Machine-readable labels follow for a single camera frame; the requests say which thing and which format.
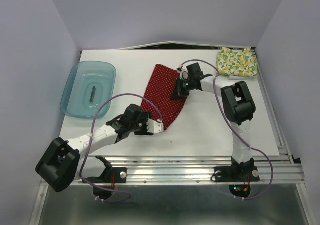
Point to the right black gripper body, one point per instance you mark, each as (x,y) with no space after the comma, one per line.
(182,83)

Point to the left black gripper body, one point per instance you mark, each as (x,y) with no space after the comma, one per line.
(139,128)

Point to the red polka dot skirt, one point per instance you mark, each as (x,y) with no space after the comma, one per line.
(158,93)

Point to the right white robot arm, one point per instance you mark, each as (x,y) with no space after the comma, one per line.
(237,107)

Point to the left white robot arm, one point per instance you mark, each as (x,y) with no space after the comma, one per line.
(63,161)

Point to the lemon print folded skirt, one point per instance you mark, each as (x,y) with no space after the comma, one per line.
(237,63)

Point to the small dark object in bin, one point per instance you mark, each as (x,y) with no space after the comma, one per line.
(92,95)

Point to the teal plastic bin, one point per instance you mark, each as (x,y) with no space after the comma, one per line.
(75,102)

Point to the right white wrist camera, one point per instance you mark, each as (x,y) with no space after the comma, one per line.
(183,73)

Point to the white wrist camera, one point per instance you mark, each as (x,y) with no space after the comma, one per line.
(154,126)
(183,73)

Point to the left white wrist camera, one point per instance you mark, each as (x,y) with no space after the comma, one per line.
(154,126)

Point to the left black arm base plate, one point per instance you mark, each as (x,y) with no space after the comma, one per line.
(115,175)

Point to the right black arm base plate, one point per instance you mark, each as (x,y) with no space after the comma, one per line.
(228,174)

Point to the aluminium rail frame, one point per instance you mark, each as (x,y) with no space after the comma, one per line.
(175,169)

